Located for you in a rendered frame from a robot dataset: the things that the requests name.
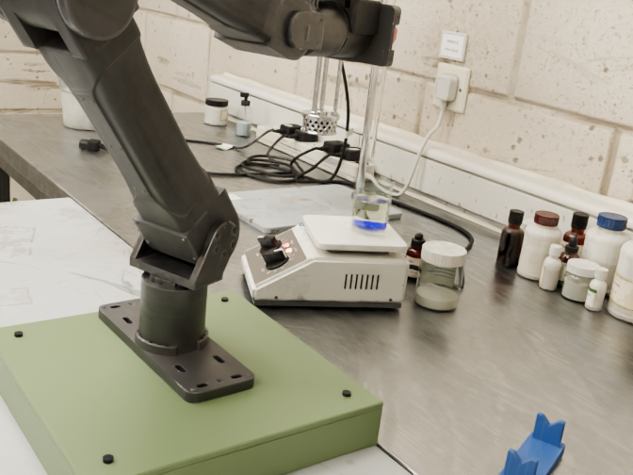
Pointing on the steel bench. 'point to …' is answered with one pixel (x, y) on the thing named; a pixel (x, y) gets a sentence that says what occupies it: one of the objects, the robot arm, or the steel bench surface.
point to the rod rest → (537, 450)
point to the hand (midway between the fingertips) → (389, 34)
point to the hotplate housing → (333, 279)
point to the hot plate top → (391, 242)
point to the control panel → (279, 248)
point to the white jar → (216, 111)
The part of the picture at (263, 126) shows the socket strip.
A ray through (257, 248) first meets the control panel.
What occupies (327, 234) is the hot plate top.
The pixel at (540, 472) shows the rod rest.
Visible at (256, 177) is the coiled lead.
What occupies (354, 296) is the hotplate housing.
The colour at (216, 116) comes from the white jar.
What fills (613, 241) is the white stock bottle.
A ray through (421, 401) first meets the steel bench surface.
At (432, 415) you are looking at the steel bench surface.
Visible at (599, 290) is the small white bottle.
